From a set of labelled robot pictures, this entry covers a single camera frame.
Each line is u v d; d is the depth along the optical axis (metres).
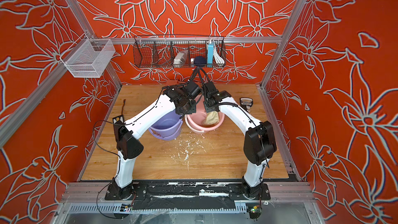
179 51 0.96
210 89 0.68
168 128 0.76
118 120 0.98
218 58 0.91
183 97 0.57
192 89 0.63
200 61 0.93
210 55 0.88
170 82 1.16
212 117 0.85
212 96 0.63
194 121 0.78
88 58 0.92
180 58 0.92
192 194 0.73
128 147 0.55
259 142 0.50
